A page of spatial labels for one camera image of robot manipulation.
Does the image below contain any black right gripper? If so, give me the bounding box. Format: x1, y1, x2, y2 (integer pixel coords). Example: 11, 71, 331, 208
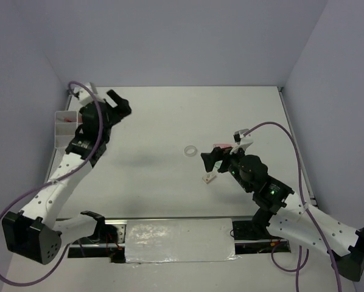
201, 143, 253, 192

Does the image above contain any clear tape roll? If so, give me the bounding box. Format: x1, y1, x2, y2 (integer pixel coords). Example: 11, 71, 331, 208
184, 145, 198, 157

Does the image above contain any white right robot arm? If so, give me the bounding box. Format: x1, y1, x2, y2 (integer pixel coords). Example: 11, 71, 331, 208
201, 147, 364, 282

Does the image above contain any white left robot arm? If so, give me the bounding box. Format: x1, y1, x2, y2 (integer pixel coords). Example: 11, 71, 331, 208
2, 89, 131, 265

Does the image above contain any pink correction tape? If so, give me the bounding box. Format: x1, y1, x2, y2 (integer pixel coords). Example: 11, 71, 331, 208
213, 143, 233, 148

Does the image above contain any white red small box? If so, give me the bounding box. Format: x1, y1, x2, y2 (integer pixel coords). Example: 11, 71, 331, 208
202, 172, 217, 184

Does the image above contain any white compartment box left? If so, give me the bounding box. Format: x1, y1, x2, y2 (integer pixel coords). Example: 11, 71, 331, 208
54, 111, 82, 150

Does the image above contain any white taped cover panel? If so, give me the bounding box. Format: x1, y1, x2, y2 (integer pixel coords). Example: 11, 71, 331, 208
125, 218, 237, 263

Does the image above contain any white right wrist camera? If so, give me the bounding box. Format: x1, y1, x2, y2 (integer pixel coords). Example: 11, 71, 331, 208
230, 128, 253, 154

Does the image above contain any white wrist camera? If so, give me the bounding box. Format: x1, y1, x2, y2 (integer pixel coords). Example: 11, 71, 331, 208
72, 82, 104, 106
230, 128, 253, 154

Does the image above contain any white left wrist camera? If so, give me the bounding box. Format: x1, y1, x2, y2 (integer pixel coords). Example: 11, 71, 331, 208
72, 82, 104, 106

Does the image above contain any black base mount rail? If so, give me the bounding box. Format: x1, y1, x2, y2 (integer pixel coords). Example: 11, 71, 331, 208
68, 218, 291, 264

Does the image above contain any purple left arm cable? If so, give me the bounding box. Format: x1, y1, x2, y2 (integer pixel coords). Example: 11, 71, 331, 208
0, 80, 105, 287

